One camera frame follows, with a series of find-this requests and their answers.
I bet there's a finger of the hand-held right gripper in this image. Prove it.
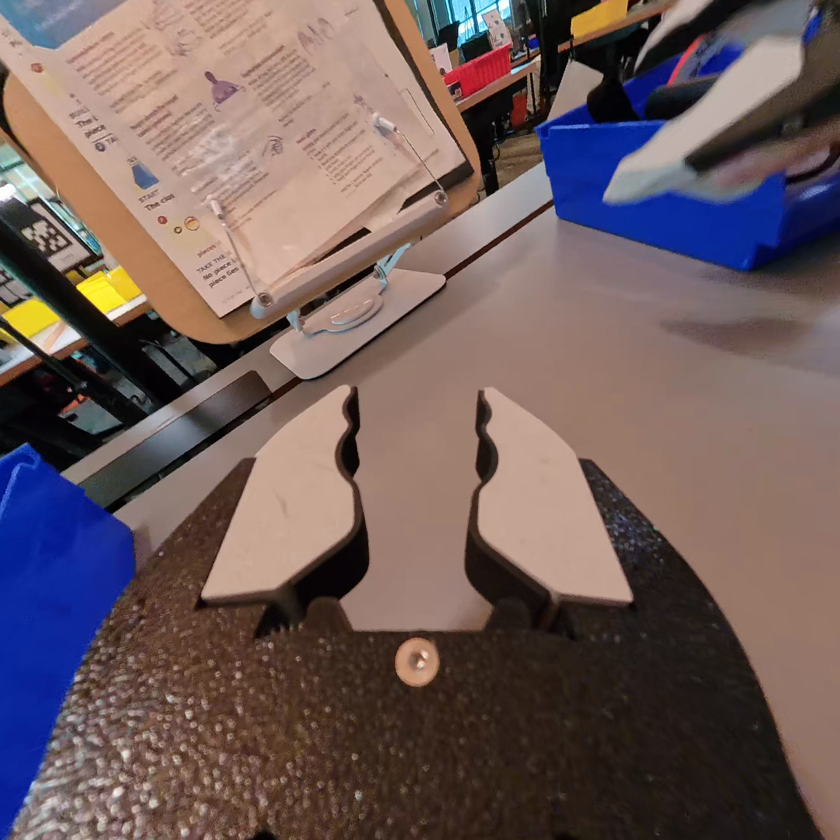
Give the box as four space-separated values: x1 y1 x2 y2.
604 33 808 207
637 0 732 69

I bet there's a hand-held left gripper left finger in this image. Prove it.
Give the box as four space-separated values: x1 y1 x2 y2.
200 385 371 607

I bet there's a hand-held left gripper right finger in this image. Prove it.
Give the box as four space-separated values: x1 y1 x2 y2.
466 388 635 609

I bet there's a blue plastic bin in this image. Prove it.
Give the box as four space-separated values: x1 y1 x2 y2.
539 40 840 274

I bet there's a grey desk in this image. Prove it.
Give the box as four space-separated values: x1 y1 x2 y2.
59 164 840 840

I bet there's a yellow storage bin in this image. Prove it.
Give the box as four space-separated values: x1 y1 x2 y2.
570 0 631 38
73 267 143 316

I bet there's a red storage bin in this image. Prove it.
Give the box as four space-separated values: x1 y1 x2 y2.
444 46 514 101

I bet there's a blue container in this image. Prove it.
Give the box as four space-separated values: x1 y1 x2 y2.
0 444 137 825

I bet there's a white printed form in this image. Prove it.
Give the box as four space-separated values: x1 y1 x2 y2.
0 0 469 319

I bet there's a wooden document stand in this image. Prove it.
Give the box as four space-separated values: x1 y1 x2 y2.
0 0 481 383

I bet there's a black white marker sign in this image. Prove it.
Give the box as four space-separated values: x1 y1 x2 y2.
0 197 99 274

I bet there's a printed instruction sheet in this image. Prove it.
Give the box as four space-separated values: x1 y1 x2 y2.
27 0 437 284

